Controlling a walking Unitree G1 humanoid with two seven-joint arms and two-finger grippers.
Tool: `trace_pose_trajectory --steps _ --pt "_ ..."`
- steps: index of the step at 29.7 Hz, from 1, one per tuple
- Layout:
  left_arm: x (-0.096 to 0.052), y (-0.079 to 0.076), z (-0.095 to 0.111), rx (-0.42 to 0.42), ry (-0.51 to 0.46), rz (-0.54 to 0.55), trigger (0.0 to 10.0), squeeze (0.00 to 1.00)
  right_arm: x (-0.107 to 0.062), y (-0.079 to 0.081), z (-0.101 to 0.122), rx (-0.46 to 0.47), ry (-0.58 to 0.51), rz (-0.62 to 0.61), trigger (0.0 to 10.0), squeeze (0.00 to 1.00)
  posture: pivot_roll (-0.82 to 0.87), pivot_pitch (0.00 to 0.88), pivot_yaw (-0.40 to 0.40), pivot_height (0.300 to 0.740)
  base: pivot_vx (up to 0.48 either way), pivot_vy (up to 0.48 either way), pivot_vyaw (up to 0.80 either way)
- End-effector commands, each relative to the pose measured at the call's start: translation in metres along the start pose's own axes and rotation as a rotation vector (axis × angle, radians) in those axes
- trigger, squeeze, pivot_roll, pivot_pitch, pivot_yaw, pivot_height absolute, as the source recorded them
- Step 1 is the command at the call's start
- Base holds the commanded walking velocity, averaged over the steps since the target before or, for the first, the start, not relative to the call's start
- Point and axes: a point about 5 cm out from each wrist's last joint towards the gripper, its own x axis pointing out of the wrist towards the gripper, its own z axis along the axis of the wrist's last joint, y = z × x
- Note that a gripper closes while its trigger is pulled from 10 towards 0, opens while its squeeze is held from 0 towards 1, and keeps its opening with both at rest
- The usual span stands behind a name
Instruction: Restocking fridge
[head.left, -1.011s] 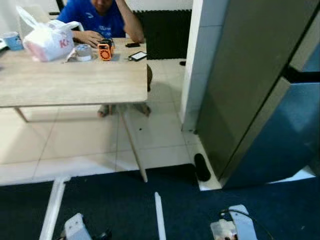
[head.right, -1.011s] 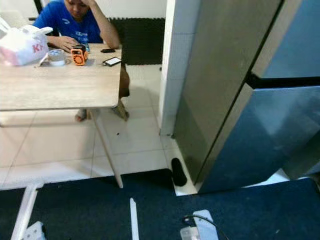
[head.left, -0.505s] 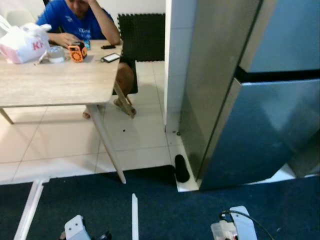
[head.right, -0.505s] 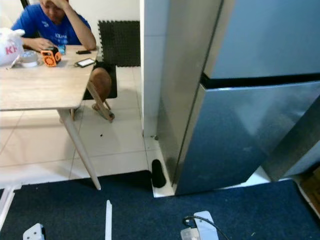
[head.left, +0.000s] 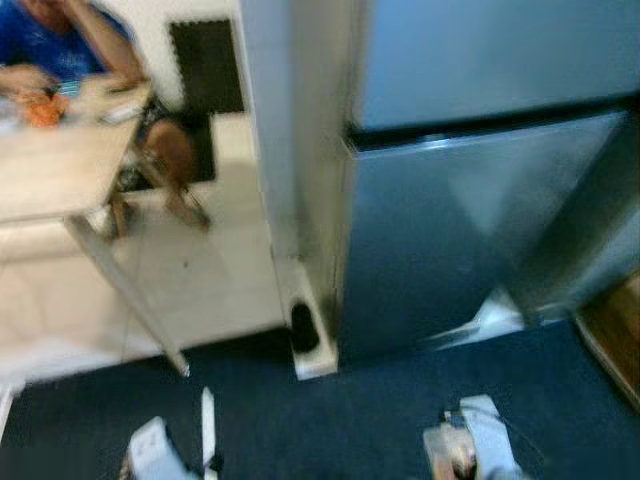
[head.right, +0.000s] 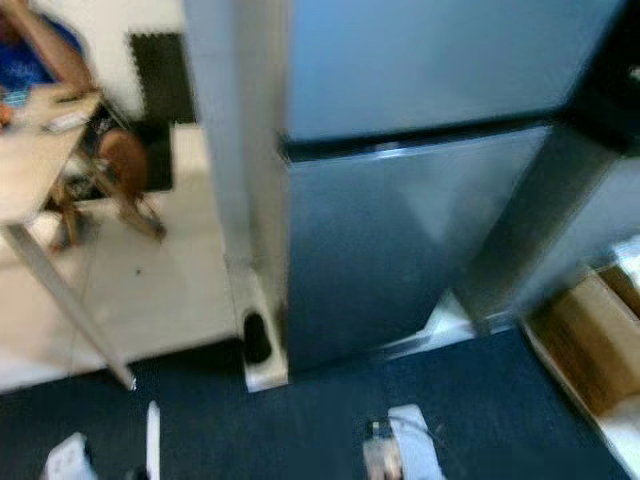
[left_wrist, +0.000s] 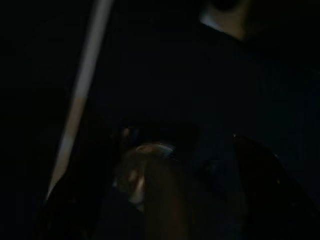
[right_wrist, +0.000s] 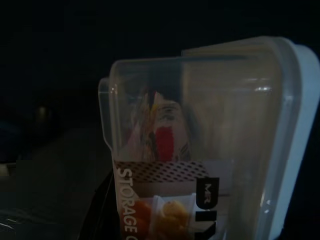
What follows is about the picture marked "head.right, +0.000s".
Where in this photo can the person bare forearm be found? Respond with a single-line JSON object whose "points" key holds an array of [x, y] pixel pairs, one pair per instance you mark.
{"points": [[50, 40]]}

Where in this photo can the black rounded floor object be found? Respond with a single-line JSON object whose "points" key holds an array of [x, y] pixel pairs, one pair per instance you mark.
{"points": [[257, 338]]}

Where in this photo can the black foam wall tile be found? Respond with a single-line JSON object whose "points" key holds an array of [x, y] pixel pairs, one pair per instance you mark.
{"points": [[162, 78]]}

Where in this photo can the brown wooden panel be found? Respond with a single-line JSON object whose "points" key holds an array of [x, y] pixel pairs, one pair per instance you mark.
{"points": [[585, 345]]}

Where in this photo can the person in blue shirt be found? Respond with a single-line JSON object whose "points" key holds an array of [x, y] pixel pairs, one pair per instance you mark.
{"points": [[25, 65]]}

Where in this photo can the white flat handset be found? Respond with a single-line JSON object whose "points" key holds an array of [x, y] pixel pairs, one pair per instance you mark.
{"points": [[67, 122]]}

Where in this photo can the white floor tape strip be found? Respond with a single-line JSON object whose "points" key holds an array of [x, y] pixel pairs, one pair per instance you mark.
{"points": [[152, 440]]}

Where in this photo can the brown wooden chair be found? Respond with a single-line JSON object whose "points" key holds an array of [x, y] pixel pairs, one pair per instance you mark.
{"points": [[145, 220]]}

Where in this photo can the grey fridge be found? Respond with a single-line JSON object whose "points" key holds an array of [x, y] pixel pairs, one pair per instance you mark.
{"points": [[540, 230]]}

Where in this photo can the person bare leg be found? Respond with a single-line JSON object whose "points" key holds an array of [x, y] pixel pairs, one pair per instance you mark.
{"points": [[125, 160]]}

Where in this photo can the dark floor carpet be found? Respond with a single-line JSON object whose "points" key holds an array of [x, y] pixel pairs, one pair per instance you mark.
{"points": [[280, 430]]}

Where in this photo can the orange object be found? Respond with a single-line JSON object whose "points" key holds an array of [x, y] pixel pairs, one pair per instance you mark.
{"points": [[5, 112]]}

